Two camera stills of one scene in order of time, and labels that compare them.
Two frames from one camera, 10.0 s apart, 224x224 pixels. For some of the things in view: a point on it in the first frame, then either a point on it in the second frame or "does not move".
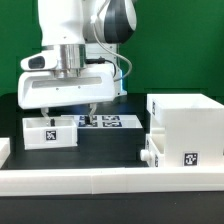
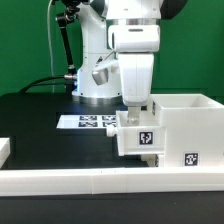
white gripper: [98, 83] -> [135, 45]
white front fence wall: [64, 182] does not move
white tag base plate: [109, 121] does not move
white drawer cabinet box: [193, 128] does not move
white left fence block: [5, 149] does not move
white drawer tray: [39, 135] -> [147, 137]
